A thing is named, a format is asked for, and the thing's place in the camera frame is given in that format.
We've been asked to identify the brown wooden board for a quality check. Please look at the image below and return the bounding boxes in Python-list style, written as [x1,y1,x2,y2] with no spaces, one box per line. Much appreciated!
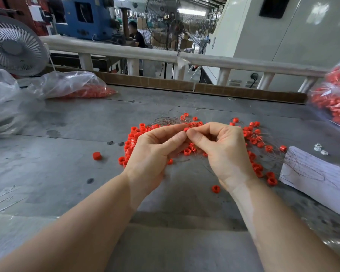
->
[43,65,308,105]

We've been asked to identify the red industrial machine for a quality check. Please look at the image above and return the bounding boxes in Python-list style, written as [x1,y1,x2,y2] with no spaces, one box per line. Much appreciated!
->
[0,0,51,36]

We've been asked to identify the black pedestal fan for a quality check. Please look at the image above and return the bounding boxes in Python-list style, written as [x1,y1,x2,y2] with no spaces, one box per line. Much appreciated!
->
[167,19,187,80]

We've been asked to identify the bundle of thin metal wires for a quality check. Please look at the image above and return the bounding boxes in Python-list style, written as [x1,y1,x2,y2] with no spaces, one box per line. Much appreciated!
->
[154,115,230,176]

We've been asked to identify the person's left forearm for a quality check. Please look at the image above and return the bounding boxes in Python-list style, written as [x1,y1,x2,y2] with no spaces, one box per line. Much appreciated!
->
[0,174,145,272]

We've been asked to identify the person's left hand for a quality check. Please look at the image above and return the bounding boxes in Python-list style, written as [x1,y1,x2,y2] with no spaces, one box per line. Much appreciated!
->
[123,123,190,207]

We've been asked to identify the white metal railing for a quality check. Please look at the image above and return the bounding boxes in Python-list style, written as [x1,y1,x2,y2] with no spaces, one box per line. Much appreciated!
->
[41,34,329,93]

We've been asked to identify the person's right forearm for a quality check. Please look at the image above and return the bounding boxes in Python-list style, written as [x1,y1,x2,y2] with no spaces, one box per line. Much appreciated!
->
[231,178,340,272]

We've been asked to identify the pile of red plastic rings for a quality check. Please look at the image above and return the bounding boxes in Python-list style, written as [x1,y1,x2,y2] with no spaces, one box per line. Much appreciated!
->
[118,113,288,194]

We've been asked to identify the white desk fan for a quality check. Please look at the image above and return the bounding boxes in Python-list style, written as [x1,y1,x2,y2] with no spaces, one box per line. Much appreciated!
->
[0,14,50,77]

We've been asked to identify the blue industrial machine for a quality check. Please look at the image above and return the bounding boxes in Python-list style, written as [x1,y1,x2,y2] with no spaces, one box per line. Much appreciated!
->
[57,0,119,41]

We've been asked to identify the clear bag with red pieces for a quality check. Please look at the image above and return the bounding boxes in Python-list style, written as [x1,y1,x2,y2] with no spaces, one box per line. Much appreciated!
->
[29,71,117,100]

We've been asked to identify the person's right hand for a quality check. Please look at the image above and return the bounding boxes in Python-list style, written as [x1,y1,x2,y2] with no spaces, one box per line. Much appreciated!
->
[186,122,260,193]

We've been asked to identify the white paper sheet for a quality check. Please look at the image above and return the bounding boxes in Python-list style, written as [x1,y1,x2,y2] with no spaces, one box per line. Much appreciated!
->
[279,146,340,220]

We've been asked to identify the crumpled clear plastic bag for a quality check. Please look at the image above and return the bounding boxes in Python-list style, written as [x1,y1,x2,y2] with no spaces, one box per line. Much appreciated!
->
[0,62,34,135]

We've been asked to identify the large grey machine cabinet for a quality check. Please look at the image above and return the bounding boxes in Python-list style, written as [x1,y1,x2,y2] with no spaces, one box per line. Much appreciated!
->
[204,0,340,92]

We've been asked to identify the large clear bag red pieces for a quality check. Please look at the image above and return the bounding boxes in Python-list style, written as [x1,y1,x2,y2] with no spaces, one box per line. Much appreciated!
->
[308,48,340,133]

